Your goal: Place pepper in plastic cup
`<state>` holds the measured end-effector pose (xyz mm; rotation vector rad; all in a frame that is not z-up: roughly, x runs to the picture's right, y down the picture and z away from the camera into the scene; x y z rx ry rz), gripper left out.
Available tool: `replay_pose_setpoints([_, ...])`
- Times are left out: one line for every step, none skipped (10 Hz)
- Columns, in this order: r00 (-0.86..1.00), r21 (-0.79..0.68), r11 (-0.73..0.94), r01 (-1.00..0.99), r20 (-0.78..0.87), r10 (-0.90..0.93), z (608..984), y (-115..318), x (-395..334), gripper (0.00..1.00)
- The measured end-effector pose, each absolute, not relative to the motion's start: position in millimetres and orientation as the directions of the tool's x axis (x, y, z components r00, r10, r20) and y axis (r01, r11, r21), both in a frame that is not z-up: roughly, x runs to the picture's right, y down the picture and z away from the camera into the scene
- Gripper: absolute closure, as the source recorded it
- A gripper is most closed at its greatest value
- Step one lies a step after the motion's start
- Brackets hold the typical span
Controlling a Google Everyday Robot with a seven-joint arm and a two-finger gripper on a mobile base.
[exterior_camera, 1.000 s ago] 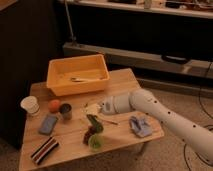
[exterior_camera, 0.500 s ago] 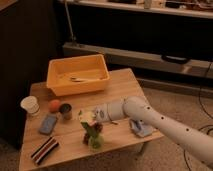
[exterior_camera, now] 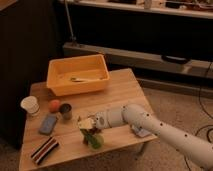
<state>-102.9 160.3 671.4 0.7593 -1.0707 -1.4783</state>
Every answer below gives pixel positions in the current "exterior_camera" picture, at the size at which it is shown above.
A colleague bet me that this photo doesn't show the black handle on shelf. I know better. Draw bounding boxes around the black handle on shelf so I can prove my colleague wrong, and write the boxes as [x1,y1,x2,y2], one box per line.
[161,55,190,65]

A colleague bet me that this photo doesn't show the utensil inside bin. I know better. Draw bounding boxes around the utensil inside bin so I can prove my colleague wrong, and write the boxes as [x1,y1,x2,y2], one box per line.
[70,77,88,82]

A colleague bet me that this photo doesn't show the yellow plastic bin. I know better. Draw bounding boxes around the yellow plastic bin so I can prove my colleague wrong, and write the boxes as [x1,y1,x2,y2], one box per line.
[46,54,110,96]

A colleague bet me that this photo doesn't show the black cables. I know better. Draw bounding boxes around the black cables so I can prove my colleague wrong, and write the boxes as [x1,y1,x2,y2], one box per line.
[194,61,213,144]

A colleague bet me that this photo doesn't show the orange fruit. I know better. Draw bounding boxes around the orange fruit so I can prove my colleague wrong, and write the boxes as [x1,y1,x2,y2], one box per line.
[48,99,60,113]

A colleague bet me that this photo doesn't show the green plastic cup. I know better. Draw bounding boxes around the green plastic cup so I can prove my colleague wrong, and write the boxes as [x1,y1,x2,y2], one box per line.
[88,134,104,150]

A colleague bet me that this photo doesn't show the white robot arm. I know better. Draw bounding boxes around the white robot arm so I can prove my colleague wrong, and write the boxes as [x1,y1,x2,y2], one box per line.
[77,104,213,171]

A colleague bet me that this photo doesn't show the white paper cup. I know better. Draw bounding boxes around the white paper cup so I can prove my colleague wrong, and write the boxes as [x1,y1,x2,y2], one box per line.
[20,96,39,116]

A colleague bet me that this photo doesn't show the blue sponge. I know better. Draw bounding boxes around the blue sponge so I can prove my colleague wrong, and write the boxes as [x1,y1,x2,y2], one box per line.
[39,114,58,135]

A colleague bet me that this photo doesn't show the striped rectangular packet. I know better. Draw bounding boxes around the striped rectangular packet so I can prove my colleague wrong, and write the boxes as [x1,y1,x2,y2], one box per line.
[31,137,59,165]

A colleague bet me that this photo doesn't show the metal stand pole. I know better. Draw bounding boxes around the metal stand pole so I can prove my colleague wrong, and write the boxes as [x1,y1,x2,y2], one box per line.
[64,0,77,45]

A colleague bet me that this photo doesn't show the dark metal can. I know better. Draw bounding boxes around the dark metal can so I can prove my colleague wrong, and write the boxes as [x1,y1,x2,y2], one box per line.
[59,103,72,120]

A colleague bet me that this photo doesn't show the blue white cloth pouch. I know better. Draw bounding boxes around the blue white cloth pouch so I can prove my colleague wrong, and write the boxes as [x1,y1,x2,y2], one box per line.
[131,125,150,138]

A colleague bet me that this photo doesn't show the wooden table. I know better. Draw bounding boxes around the wooden table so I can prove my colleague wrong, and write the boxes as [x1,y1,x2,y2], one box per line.
[19,69,156,171]

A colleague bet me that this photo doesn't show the green pepper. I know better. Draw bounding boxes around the green pepper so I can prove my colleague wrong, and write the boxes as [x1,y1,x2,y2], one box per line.
[81,129,101,149]

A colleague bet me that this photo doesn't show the long low shelf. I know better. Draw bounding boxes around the long low shelf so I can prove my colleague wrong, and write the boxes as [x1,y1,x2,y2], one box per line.
[63,42,213,79]

